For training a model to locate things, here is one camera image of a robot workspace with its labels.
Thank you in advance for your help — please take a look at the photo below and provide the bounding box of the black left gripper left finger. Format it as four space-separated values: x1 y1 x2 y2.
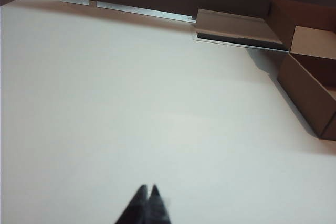
115 184 150 224

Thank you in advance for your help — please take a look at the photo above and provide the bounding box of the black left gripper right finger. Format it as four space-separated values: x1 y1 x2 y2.
147 184 173 224

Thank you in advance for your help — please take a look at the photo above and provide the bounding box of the brown cardboard box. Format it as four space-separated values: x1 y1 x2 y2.
267 0 336 141

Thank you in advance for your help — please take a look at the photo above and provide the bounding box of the aluminium partition base rail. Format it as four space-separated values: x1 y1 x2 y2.
59 0 197 23

